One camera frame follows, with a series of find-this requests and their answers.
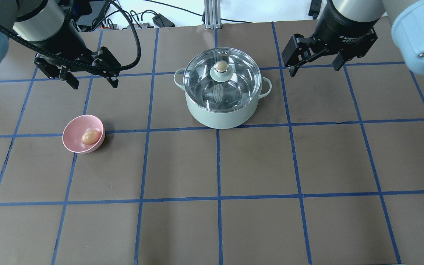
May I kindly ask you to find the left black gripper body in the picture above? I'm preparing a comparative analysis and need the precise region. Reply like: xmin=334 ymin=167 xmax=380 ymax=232
xmin=34 ymin=20 xmax=93 ymax=74

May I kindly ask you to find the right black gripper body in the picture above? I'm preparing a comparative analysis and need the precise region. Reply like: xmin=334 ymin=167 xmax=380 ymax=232
xmin=313 ymin=0 xmax=378 ymax=58

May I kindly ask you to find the brown egg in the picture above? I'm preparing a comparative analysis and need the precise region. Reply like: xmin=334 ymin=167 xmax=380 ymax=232
xmin=81 ymin=130 xmax=101 ymax=145

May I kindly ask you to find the glass pot lid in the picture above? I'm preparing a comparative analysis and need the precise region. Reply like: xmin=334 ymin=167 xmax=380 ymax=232
xmin=176 ymin=47 xmax=263 ymax=113

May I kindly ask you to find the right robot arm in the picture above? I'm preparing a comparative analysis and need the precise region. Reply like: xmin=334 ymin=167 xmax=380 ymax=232
xmin=281 ymin=0 xmax=424 ymax=77

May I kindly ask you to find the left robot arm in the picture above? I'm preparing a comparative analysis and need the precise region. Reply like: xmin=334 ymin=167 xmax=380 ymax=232
xmin=0 ymin=0 xmax=120 ymax=89

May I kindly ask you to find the mint green cooking pot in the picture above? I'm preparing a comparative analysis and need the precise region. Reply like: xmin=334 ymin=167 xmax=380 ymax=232
xmin=173 ymin=47 xmax=273 ymax=130

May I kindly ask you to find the pink bowl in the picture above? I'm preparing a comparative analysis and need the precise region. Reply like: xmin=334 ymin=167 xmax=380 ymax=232
xmin=62 ymin=114 xmax=106 ymax=154

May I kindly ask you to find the black power adapter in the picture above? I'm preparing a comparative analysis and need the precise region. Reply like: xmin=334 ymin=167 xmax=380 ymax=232
xmin=152 ymin=13 xmax=175 ymax=28

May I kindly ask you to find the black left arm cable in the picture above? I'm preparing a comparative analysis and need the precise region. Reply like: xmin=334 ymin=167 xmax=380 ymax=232
xmin=0 ymin=0 xmax=141 ymax=71

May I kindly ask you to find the aluminium frame post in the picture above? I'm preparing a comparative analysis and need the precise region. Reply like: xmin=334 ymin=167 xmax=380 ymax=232
xmin=203 ymin=0 xmax=222 ymax=29

